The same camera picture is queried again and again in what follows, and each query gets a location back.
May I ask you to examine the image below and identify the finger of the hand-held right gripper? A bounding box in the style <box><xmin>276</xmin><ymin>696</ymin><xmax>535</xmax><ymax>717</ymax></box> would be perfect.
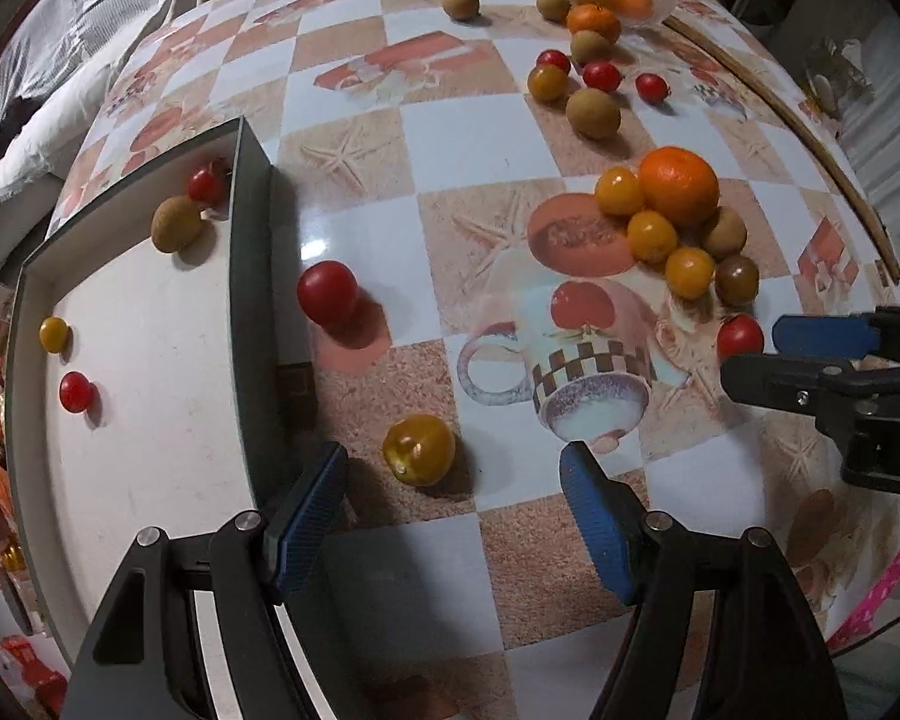
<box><xmin>771</xmin><ymin>306</ymin><xmax>900</xmax><ymax>365</ymax></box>
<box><xmin>720</xmin><ymin>352</ymin><xmax>867</xmax><ymax>422</ymax></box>

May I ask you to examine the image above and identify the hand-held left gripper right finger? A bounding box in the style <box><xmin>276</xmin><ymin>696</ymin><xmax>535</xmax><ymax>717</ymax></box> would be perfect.
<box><xmin>559</xmin><ymin>441</ymin><xmax>848</xmax><ymax>720</ymax></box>

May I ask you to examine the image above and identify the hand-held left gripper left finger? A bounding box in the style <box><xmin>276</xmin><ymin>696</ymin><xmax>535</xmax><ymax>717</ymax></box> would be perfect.
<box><xmin>58</xmin><ymin>441</ymin><xmax>350</xmax><ymax>720</ymax></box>

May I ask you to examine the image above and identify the large yellow cherry tomato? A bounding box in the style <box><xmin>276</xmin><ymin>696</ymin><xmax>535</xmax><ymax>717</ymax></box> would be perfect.
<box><xmin>382</xmin><ymin>414</ymin><xmax>457</xmax><ymax>486</ymax></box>

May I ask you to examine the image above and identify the white tray with dark rim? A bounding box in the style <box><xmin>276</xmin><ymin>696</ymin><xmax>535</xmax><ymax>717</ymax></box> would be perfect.
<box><xmin>6</xmin><ymin>117</ymin><xmax>323</xmax><ymax>720</ymax></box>

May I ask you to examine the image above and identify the dark brown cherry tomato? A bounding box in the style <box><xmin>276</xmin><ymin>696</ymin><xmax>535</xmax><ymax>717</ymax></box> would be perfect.
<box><xmin>715</xmin><ymin>255</ymin><xmax>761</xmax><ymax>306</ymax></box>

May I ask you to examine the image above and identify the pink patterned cloth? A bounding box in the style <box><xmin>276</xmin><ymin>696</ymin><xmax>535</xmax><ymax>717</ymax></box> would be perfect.
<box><xmin>829</xmin><ymin>540</ymin><xmax>900</xmax><ymax>653</ymax></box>

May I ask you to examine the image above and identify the thin wooden stick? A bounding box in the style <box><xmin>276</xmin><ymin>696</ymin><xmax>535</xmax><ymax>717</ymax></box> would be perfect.
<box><xmin>661</xmin><ymin>15</ymin><xmax>900</xmax><ymax>287</ymax></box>

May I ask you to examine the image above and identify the large orange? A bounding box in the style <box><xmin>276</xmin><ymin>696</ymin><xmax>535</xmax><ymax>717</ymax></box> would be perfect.
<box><xmin>639</xmin><ymin>146</ymin><xmax>721</xmax><ymax>227</ymax></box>

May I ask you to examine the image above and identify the pile of red snack packets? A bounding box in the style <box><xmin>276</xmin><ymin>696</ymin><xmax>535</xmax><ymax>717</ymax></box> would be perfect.
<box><xmin>0</xmin><ymin>277</ymin><xmax>72</xmax><ymax>720</ymax></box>

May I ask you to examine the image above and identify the checkered printed tablecloth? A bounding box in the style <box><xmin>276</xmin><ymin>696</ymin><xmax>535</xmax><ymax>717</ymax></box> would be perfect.
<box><xmin>49</xmin><ymin>0</ymin><xmax>900</xmax><ymax>720</ymax></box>

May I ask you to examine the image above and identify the white quilted blanket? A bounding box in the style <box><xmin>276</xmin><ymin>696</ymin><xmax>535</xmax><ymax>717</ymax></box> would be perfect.
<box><xmin>0</xmin><ymin>0</ymin><xmax>196</xmax><ymax>271</ymax></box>

